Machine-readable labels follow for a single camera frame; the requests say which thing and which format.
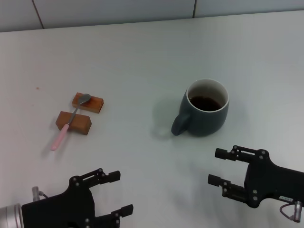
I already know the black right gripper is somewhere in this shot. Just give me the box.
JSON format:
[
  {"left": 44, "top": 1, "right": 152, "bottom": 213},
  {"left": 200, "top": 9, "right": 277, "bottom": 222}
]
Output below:
[{"left": 208, "top": 145, "right": 304, "bottom": 209}]

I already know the pink handled metal spoon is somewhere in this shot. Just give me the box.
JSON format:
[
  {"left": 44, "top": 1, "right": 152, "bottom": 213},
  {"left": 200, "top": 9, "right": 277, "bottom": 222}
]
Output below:
[{"left": 50, "top": 93, "right": 92, "bottom": 151}]

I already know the plain wooden block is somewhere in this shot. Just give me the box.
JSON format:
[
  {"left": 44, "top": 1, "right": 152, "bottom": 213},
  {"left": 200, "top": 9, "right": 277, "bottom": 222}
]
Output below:
[{"left": 55, "top": 111, "right": 92, "bottom": 136}]

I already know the left gripper cable with plug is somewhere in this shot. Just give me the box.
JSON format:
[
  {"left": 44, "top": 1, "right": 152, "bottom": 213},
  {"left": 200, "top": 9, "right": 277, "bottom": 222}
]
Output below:
[{"left": 32, "top": 186, "right": 49, "bottom": 202}]

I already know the stained wooden block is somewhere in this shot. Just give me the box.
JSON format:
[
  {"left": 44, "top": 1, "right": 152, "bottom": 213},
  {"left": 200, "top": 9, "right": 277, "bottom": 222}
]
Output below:
[{"left": 71, "top": 92, "right": 105, "bottom": 114}]

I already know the grey ceramic cup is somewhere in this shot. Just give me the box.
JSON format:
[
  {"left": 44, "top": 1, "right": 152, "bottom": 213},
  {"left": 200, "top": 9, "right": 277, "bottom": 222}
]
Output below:
[{"left": 171, "top": 78, "right": 230, "bottom": 137}]

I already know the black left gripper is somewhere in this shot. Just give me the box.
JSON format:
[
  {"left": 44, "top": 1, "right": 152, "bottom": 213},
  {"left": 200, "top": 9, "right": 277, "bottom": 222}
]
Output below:
[{"left": 21, "top": 168, "right": 134, "bottom": 228}]

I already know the gripper cable with plug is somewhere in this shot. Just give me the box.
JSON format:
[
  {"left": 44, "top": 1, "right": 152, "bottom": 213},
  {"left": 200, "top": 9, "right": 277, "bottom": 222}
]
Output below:
[
  {"left": 32, "top": 186, "right": 49, "bottom": 202},
  {"left": 279, "top": 200, "right": 304, "bottom": 224}
]

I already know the right gripper cable with plug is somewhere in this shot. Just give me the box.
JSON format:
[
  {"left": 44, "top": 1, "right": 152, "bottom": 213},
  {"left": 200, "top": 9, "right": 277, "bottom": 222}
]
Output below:
[{"left": 279, "top": 200, "right": 304, "bottom": 224}]

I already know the dark coffee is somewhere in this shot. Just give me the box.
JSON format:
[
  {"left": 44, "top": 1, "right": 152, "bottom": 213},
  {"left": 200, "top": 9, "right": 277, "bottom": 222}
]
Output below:
[{"left": 189, "top": 95, "right": 222, "bottom": 112}]

